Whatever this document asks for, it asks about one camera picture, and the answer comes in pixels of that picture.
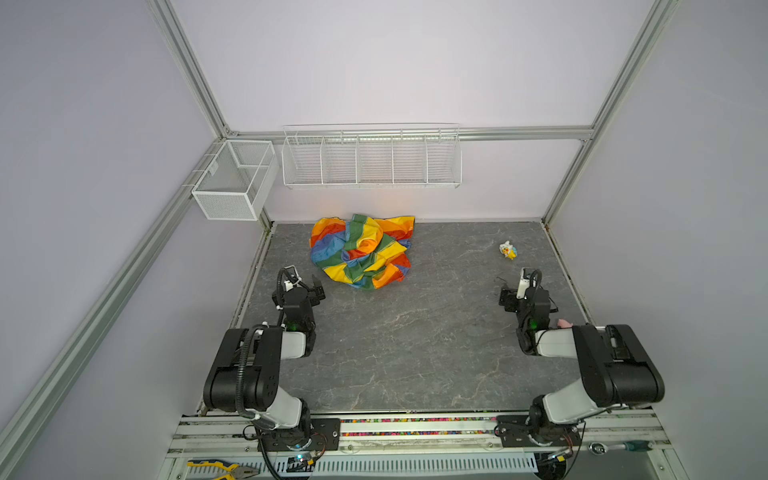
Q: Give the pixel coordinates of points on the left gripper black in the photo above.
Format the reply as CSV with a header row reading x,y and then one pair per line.
x,y
309,290

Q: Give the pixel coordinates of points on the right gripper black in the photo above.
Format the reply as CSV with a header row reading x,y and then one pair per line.
x,y
514,300

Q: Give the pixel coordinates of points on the rainbow striped jacket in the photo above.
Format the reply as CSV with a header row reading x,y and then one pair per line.
x,y
364,252

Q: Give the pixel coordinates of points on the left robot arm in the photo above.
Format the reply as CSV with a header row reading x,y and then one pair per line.
x,y
245,375

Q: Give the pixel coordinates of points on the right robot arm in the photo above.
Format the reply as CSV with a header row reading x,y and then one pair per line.
x,y
615,370

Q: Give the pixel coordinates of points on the small yellow white toy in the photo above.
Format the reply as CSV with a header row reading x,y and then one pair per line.
x,y
508,250

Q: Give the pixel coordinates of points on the white mesh box basket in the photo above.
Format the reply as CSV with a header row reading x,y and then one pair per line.
x,y
237,181

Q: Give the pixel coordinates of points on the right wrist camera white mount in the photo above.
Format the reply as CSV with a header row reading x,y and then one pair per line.
x,y
524,283

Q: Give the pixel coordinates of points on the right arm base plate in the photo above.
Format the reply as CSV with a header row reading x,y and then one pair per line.
x,y
517,430

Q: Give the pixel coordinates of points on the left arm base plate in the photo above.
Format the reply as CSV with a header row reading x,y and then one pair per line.
x,y
317,434

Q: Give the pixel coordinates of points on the green handled screwdriver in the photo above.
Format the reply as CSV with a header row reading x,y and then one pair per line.
x,y
637,446

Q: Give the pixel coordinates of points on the white wire basket long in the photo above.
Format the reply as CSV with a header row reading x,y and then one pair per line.
x,y
405,155

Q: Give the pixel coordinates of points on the white slotted cable duct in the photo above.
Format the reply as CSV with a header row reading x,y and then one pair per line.
x,y
423,465

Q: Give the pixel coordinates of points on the yellow handled pliers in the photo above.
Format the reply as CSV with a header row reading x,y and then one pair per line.
x,y
225,470

